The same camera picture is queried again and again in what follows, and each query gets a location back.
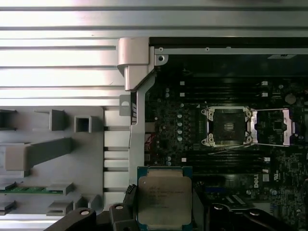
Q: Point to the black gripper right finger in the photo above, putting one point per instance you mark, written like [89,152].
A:
[220,219]

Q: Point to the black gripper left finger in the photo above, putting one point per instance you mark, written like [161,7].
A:
[72,221]

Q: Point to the silver CPU green board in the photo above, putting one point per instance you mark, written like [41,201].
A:
[163,192]

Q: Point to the metal socket cover frame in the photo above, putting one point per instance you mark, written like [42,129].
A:
[287,127]

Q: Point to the CPU socket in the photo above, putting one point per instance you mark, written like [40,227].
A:
[226,125]

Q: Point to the black RAM slot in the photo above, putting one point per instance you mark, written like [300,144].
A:
[223,89]
[260,154]
[223,165]
[223,83]
[223,170]
[223,78]
[223,159]
[223,95]

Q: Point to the green RAM stick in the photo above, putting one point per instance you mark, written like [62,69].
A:
[31,190]

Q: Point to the green motherboard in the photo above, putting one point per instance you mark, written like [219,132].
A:
[284,168]

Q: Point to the grey parts rack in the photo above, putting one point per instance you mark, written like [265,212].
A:
[60,125]

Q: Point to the black open PC case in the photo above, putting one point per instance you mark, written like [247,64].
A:
[142,101]

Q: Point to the round coin battery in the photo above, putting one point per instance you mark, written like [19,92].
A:
[290,97]

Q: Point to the grey plastic case latch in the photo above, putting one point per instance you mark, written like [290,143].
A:
[133,53]

